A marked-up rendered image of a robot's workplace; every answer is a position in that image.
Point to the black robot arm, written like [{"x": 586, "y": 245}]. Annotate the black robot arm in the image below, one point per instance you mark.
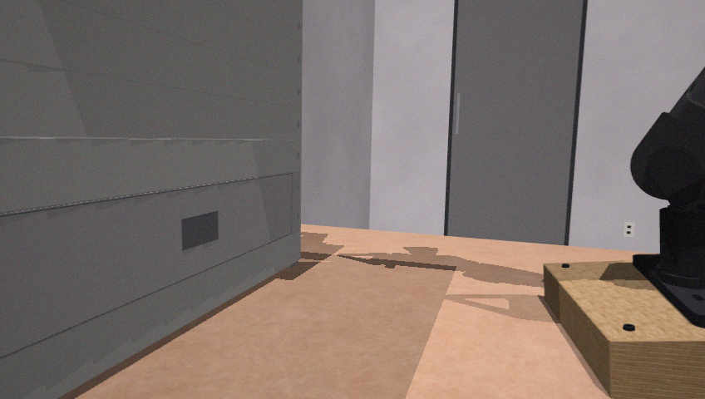
[{"x": 669, "y": 164}]

